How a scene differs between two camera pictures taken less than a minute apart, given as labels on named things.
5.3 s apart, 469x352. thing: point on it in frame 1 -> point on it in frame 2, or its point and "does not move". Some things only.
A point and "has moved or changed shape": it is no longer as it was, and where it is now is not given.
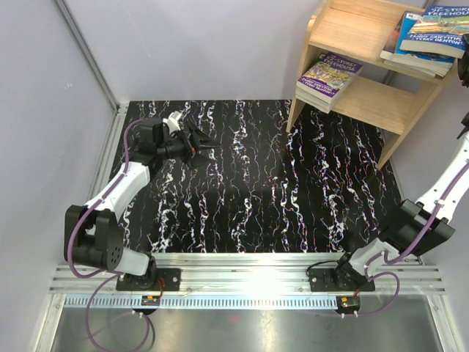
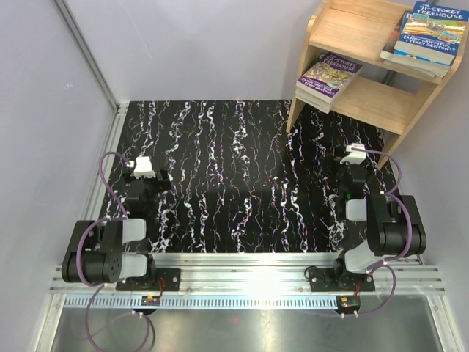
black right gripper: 463,68 -> 344,166
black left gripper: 191,156 -> 160,185
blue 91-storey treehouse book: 440,31 has moved or changed shape
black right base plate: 323,280 does not move
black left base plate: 167,279 does not move
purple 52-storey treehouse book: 328,78 does not move
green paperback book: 314,100 does not move
